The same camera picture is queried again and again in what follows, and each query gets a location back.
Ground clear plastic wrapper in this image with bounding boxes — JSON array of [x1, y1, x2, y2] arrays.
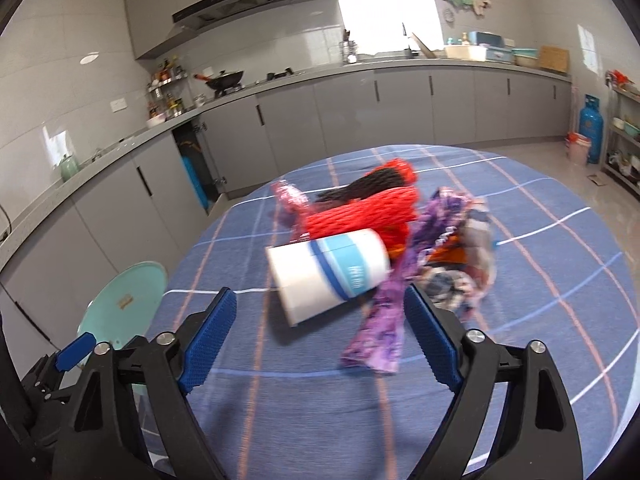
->
[[416, 198, 497, 321]]

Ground purple plastic wrapper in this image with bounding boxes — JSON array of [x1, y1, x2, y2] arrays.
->
[[341, 188, 475, 374]]

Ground red orange snack bag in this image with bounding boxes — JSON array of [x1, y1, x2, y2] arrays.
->
[[419, 230, 468, 266]]

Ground white blue paper cup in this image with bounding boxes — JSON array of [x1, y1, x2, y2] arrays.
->
[[266, 229, 390, 326]]

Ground pink plastic wrapper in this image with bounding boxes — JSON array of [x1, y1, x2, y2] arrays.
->
[[271, 179, 311, 242]]

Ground grey kitchen cabinets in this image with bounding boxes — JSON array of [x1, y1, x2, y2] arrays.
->
[[1, 60, 572, 371]]

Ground green ceramic pot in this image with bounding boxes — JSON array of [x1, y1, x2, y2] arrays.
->
[[58, 154, 80, 182]]

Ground spice rack with bottles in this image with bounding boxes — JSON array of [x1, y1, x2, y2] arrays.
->
[[146, 55, 188, 128]]

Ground red foam fruit net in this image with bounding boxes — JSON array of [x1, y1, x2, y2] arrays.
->
[[305, 158, 419, 260]]

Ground metal storage shelf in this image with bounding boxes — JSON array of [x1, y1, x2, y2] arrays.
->
[[602, 70, 639, 197]]

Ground white red plastic bucket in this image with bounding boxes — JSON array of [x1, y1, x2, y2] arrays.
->
[[566, 132, 591, 166]]

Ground black wok on stove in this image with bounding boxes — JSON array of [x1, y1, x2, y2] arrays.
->
[[193, 70, 244, 99]]

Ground black foam fruit net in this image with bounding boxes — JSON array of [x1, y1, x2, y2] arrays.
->
[[316, 167, 414, 205]]

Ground blue gas cylinder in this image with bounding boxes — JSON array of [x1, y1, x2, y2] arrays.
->
[[578, 94, 604, 164]]

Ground cardboard box on counter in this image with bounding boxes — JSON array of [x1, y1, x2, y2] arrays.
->
[[537, 46, 570, 75]]

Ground white storage box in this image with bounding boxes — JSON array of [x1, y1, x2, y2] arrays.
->
[[445, 44, 487, 62]]

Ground utensil holder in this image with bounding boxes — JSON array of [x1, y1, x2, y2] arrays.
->
[[340, 29, 358, 64]]

